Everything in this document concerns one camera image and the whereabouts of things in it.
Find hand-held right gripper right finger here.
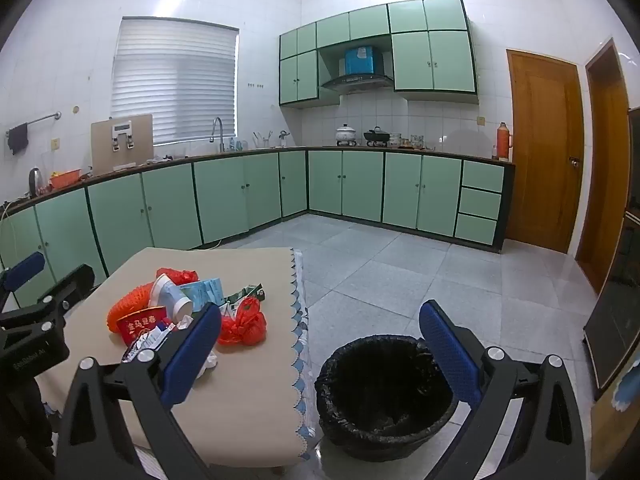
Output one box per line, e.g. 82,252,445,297
418,299,587,480

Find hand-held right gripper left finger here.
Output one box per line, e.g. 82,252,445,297
56,301,223,480

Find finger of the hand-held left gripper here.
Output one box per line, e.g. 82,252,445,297
0,251,47,311
37,264,96,313

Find white plastic bag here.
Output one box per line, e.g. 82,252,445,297
195,349,219,380

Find white printed wrapper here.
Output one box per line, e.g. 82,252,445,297
121,321,181,365

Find red packet yellow print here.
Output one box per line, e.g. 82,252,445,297
116,306,175,347

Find orange mesh bag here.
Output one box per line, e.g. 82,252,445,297
217,296,267,347

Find white cup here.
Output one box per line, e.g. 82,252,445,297
148,274,194,322

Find light blue carton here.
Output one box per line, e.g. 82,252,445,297
179,277,224,311

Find long orange foam fruit net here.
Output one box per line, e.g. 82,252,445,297
106,281,168,333

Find black bin with liner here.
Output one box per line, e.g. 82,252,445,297
314,335,461,461

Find table with beige cloth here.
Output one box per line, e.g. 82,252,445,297
37,246,301,461

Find orange plastic basket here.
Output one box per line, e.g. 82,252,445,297
50,170,83,190

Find white blue lace cloth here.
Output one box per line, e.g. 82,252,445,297
289,247,315,453

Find dark towel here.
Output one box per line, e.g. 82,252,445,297
6,123,29,156

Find wooden cutting board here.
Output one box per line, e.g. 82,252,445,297
91,114,153,175

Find green base cabinets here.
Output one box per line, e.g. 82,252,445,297
0,146,516,286

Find dark glass cabinet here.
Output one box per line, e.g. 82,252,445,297
582,107,640,401

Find blue white frilled cloth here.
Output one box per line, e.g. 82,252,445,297
614,355,640,413

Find glass jars on counter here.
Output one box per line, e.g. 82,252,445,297
390,132,426,150

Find orange thermos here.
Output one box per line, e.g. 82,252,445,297
495,122,514,162

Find white window blind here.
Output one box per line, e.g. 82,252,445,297
110,16,240,147

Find plain wooden door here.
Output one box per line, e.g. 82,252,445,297
575,37,632,293

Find range hood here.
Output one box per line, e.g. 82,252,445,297
320,74,394,93

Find blue box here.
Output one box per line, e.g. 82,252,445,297
344,46,377,76

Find steel towel rail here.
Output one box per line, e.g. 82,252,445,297
6,111,62,136

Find white metal bracket device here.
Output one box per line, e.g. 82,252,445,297
110,119,137,150

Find wooden door with handle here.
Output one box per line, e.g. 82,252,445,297
506,49,585,253

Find green wall cabinets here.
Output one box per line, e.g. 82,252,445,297
278,0,479,108

